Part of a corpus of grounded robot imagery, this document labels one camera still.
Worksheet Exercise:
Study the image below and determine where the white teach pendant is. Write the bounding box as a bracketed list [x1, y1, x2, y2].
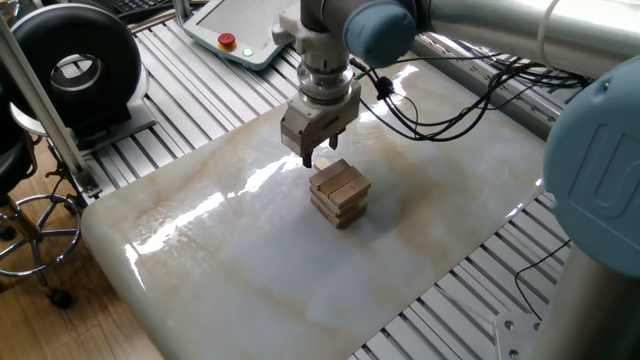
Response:
[182, 0, 301, 71]

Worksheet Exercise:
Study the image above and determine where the black ring device white base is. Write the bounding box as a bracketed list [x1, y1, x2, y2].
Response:
[8, 2, 159, 151]

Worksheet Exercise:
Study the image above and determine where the silver force torque sensor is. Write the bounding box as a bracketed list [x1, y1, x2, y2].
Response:
[296, 59, 355, 107]

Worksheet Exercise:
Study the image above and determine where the black keyboard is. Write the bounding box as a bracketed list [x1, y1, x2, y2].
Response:
[112, 0, 174, 16]

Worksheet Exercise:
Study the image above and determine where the aluminium side rail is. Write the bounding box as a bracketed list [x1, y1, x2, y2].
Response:
[414, 34, 561, 141]

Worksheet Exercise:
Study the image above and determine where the aluminium frame post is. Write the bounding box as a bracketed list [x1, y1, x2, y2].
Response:
[172, 0, 194, 27]
[0, 14, 104, 199]

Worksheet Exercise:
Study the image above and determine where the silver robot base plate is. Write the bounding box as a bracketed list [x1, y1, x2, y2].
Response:
[494, 312, 549, 360]

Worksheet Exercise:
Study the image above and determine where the grey Schunk gripper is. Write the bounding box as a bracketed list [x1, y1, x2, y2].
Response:
[279, 81, 363, 169]

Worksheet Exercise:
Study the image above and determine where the white marble board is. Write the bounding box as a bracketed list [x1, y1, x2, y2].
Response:
[79, 52, 549, 360]

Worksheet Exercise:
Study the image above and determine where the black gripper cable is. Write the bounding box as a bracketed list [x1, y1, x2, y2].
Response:
[348, 42, 594, 144]

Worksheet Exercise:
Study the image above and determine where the thin black cable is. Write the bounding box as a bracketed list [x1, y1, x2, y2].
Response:
[514, 238, 572, 321]

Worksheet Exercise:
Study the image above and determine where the black cable green plug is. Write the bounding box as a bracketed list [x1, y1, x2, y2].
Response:
[349, 57, 389, 101]

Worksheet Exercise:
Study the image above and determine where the black stool chrome base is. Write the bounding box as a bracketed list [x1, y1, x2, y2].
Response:
[0, 59, 86, 311]

